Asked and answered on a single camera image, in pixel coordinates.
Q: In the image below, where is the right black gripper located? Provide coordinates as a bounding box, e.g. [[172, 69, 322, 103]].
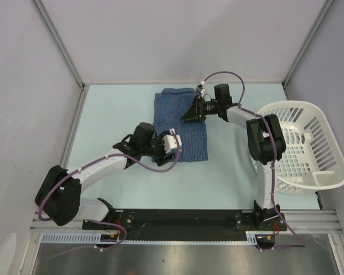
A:
[[180, 96, 220, 124]]

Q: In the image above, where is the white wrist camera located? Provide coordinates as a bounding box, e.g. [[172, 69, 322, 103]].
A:
[[196, 81, 206, 97], [162, 128, 182, 154]]

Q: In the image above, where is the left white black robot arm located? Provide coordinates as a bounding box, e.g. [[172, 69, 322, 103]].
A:
[[35, 123, 182, 229]]

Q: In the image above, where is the aluminium frame post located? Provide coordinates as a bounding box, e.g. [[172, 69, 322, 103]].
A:
[[282, 0, 336, 90], [34, 0, 85, 89]]

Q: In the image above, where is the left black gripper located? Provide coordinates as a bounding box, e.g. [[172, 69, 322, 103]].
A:
[[140, 131, 175, 166]]

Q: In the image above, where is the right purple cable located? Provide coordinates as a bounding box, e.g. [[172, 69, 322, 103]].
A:
[[201, 70, 306, 248]]

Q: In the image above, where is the right aluminium frame post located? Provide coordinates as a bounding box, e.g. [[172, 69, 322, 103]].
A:
[[282, 0, 336, 90]]

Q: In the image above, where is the left aluminium frame post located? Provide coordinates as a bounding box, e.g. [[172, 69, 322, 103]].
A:
[[34, 0, 85, 89]]

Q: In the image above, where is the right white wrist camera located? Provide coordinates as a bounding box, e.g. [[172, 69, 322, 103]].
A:
[[196, 81, 206, 97]]

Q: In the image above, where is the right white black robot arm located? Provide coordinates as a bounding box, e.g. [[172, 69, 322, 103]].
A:
[[181, 84, 286, 231]]

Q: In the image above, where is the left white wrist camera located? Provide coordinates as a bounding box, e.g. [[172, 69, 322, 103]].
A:
[[162, 128, 182, 154]]

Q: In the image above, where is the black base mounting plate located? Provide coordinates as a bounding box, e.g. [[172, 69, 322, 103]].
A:
[[83, 208, 288, 242]]

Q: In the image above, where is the blue checkered long sleeve shirt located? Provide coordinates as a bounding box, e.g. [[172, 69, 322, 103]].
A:
[[153, 88, 208, 162]]

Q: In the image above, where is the white slotted cable duct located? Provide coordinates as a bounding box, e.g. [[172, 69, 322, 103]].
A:
[[41, 231, 273, 245]]

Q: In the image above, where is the white plastic laundry basket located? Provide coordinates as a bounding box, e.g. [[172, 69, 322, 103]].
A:
[[258, 100, 344, 195]]

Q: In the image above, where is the aluminium front rail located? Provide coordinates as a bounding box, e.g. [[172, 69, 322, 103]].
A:
[[29, 210, 343, 234]]

